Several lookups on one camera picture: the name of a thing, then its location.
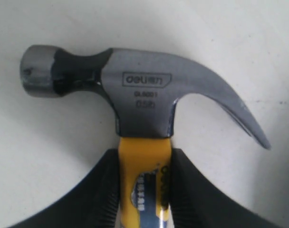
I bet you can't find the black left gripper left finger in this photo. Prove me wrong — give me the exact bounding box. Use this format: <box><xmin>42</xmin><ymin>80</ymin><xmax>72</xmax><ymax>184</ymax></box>
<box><xmin>14</xmin><ymin>149</ymin><xmax>120</xmax><ymax>228</ymax></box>

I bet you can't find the yellow black claw hammer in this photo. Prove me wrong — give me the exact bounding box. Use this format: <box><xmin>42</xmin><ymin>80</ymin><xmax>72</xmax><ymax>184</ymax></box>
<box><xmin>20</xmin><ymin>45</ymin><xmax>270</xmax><ymax>228</ymax></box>

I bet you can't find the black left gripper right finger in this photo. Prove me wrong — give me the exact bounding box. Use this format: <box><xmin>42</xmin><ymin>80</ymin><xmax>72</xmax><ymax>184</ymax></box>
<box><xmin>170</xmin><ymin>149</ymin><xmax>277</xmax><ymax>228</ymax></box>

